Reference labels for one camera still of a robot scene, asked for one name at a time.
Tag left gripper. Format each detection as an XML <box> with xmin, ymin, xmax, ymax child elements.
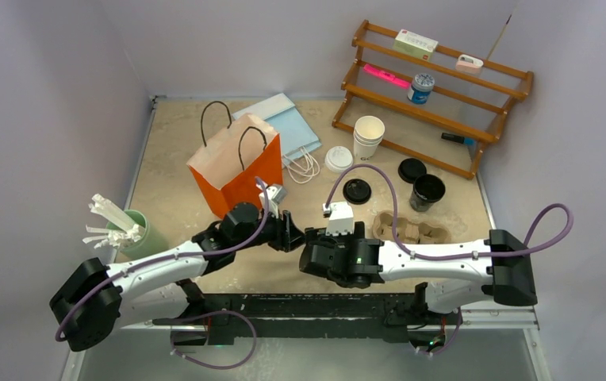
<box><xmin>233</xmin><ymin>204</ymin><xmax>307</xmax><ymax>252</ymax></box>

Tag orange paper bag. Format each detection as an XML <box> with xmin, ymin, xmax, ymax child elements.
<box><xmin>186</xmin><ymin>101</ymin><xmax>283</xmax><ymax>218</ymax></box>

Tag black paper cup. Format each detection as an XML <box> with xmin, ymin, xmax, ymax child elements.
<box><xmin>409</xmin><ymin>174</ymin><xmax>446</xmax><ymax>213</ymax></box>

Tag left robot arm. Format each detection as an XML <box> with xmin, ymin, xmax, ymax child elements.
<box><xmin>49</xmin><ymin>202</ymin><xmax>305</xmax><ymax>352</ymax></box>

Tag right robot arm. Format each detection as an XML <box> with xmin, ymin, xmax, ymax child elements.
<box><xmin>299</xmin><ymin>229</ymin><xmax>538</xmax><ymax>323</ymax></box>

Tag black cup lid front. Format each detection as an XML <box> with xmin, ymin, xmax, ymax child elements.
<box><xmin>342</xmin><ymin>179</ymin><xmax>372</xmax><ymax>205</ymax></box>

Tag black cup lid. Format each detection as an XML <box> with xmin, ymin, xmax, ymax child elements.
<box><xmin>342</xmin><ymin>179</ymin><xmax>372</xmax><ymax>205</ymax></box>
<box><xmin>397</xmin><ymin>158</ymin><xmax>428</xmax><ymax>184</ymax></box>

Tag white cup lid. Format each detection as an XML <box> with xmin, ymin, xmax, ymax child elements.
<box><xmin>324</xmin><ymin>146</ymin><xmax>354</xmax><ymax>173</ymax></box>

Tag light blue paper bag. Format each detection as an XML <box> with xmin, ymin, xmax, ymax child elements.
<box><xmin>232</xmin><ymin>93</ymin><xmax>321</xmax><ymax>184</ymax></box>

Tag black cup lid rear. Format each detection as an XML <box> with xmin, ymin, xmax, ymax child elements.
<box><xmin>397</xmin><ymin>158</ymin><xmax>428</xmax><ymax>184</ymax></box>

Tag stacked white paper cups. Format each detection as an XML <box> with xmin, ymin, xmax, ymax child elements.
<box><xmin>353</xmin><ymin>115</ymin><xmax>385</xmax><ymax>161</ymax></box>

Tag green straw holder cup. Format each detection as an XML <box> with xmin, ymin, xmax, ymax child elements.
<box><xmin>108</xmin><ymin>210</ymin><xmax>170</xmax><ymax>260</ymax></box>

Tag black blue marker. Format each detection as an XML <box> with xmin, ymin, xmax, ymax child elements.
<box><xmin>441</xmin><ymin>133</ymin><xmax>475</xmax><ymax>146</ymax></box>

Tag wooden shelf rack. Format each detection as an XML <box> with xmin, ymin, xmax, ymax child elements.
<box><xmin>332</xmin><ymin>20</ymin><xmax>534</xmax><ymax>179</ymax></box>

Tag pink highlighter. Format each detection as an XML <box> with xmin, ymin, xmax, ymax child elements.
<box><xmin>362</xmin><ymin>63</ymin><xmax>411</xmax><ymax>89</ymax></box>

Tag blue white round tin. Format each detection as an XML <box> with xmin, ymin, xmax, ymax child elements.
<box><xmin>407</xmin><ymin>73</ymin><xmax>435</xmax><ymax>105</ymax></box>

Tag white green box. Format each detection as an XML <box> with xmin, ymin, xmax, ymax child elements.
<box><xmin>392</xmin><ymin>29</ymin><xmax>439</xmax><ymax>61</ymax></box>

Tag pink white tape dispenser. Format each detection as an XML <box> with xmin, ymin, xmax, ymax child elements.
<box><xmin>455</xmin><ymin>54</ymin><xmax>484</xmax><ymax>75</ymax></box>

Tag thin wooden stick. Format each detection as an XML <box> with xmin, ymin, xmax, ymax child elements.
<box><xmin>485</xmin><ymin>14</ymin><xmax>512</xmax><ymax>60</ymax></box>

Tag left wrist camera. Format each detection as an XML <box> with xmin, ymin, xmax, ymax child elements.
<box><xmin>259</xmin><ymin>184</ymin><xmax>287</xmax><ymax>217</ymax></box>

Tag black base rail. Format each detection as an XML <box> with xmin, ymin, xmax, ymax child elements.
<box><xmin>152</xmin><ymin>283</ymin><xmax>462</xmax><ymax>351</ymax></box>

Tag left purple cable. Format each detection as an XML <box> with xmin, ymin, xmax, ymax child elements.
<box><xmin>54</xmin><ymin>176</ymin><xmax>271</xmax><ymax>370</ymax></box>

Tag purple cable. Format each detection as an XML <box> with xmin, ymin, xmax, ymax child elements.
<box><xmin>54</xmin><ymin>176</ymin><xmax>271</xmax><ymax>370</ymax></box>
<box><xmin>324</xmin><ymin>164</ymin><xmax>575</xmax><ymax>359</ymax></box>

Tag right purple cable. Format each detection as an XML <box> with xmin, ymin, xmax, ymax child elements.
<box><xmin>324</xmin><ymin>164</ymin><xmax>575</xmax><ymax>359</ymax></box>

